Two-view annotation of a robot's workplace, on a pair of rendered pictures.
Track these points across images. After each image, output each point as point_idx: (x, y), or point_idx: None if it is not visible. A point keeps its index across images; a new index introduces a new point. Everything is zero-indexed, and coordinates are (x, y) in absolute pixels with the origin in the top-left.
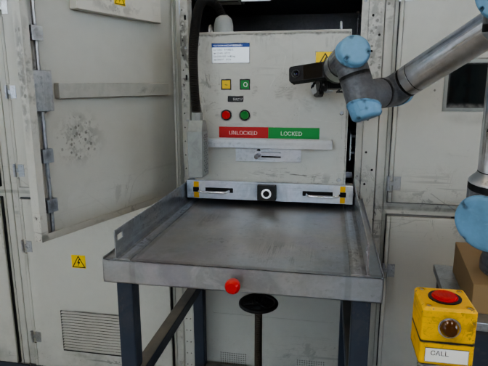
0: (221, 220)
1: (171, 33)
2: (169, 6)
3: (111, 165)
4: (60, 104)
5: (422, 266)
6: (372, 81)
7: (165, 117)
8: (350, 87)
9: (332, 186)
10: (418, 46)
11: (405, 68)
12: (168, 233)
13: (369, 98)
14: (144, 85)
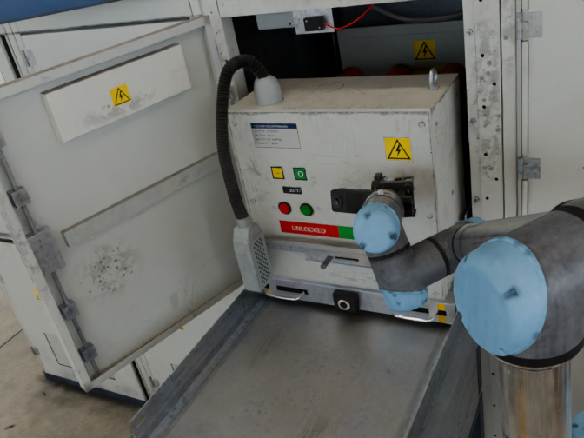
0: (280, 351)
1: (215, 83)
2: (205, 49)
3: (158, 278)
4: (75, 248)
5: (576, 383)
6: (408, 264)
7: (225, 189)
8: (376, 273)
9: (427, 301)
10: (554, 105)
11: (461, 240)
12: (211, 383)
13: (401, 292)
14: (182, 174)
